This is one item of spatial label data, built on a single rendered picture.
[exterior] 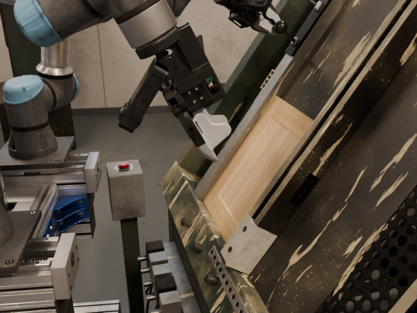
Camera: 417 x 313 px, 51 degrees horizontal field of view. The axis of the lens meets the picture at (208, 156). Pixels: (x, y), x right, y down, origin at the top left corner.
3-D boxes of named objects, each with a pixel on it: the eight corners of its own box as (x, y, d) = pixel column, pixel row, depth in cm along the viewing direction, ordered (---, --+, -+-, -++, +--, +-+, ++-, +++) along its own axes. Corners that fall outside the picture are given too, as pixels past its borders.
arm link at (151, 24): (115, 27, 57) (119, 20, 64) (133, 58, 59) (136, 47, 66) (164, -1, 56) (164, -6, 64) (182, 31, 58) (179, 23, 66)
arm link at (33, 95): (-1, 125, 135) (-10, 82, 129) (30, 112, 146) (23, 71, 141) (30, 130, 131) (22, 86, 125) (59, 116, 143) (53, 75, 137)
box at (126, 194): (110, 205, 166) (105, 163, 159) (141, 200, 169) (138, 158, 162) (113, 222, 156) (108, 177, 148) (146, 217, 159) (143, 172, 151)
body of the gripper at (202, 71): (229, 100, 63) (189, 25, 58) (177, 128, 64) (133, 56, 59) (222, 87, 70) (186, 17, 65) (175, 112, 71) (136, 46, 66)
